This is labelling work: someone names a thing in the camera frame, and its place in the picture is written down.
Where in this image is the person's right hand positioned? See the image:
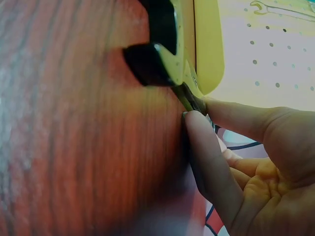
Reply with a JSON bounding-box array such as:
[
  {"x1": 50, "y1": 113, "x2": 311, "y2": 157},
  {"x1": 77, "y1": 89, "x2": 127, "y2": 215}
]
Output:
[{"x1": 182, "y1": 97, "x2": 315, "y2": 236}]

